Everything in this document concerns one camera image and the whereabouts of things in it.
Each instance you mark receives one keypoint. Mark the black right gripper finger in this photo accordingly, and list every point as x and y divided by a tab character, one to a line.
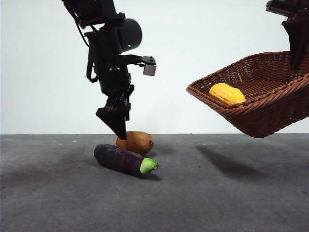
298	41

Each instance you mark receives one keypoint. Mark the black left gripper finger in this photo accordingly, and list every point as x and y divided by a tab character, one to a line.
116	122

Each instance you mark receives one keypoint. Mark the brown potato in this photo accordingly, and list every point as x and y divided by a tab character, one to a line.
140	142

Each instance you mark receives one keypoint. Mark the purple eggplant with green stem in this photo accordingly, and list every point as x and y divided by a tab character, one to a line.
116	158

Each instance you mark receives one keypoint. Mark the brown wicker basket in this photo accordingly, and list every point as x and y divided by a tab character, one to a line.
265	120

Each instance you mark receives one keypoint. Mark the yellow corn cob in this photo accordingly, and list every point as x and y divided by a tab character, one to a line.
227	95

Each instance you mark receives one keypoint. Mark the pale grey left wrist camera box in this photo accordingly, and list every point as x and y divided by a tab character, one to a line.
149	70

